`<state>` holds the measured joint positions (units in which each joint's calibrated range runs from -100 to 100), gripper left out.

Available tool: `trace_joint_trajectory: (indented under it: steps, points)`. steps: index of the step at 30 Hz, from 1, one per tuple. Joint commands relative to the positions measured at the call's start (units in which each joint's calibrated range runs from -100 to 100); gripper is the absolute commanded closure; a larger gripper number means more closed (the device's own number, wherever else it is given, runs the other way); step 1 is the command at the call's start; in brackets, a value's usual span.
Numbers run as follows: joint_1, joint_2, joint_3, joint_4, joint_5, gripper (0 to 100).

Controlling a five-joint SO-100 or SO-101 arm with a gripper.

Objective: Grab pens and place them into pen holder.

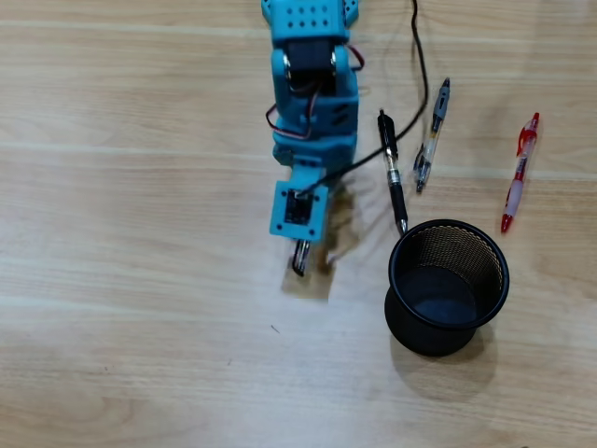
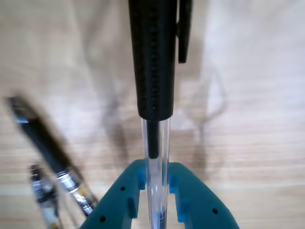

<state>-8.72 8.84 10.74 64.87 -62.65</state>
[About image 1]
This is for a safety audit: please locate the red white servo wire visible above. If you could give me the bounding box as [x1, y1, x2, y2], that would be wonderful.
[264, 86, 323, 141]

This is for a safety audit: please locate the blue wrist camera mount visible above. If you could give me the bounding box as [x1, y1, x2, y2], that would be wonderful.
[268, 158, 328, 244]

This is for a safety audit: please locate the black camera cable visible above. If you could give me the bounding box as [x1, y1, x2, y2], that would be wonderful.
[296, 0, 430, 197]

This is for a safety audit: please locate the red retractable pen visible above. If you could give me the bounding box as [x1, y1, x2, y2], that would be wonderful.
[500, 111, 541, 234]

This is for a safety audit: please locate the black mesh pen holder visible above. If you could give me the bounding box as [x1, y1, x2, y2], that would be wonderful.
[383, 218, 511, 358]

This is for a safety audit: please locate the blue perforated robot base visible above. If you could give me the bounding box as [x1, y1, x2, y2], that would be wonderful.
[259, 0, 363, 27]

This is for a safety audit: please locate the clear retractable pen grey grip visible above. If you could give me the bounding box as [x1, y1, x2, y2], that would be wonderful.
[412, 77, 451, 194]

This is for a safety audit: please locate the dark grey pen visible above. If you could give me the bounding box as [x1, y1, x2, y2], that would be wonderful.
[289, 238, 312, 277]

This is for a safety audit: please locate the black retractable gel pen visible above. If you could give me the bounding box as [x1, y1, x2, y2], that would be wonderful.
[376, 108, 410, 235]

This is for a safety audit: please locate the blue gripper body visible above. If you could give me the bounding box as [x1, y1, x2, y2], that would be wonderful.
[272, 133, 358, 172]

